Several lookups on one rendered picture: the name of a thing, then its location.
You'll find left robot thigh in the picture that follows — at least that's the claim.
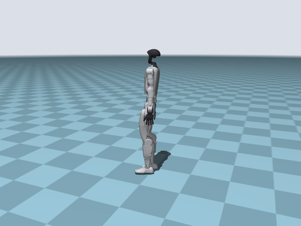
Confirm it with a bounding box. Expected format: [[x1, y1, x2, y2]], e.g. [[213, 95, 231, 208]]
[[139, 108, 153, 144]]

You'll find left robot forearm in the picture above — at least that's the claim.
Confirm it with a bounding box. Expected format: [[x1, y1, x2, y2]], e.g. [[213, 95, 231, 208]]
[[147, 88, 154, 112]]

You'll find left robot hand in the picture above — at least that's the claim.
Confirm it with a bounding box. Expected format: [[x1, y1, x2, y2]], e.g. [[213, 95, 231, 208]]
[[143, 109, 154, 125]]

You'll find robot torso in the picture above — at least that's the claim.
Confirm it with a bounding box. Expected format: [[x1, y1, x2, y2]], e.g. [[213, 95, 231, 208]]
[[144, 65, 160, 113]]

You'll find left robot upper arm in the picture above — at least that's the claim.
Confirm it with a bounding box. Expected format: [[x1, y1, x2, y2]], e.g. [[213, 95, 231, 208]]
[[145, 68, 154, 94]]

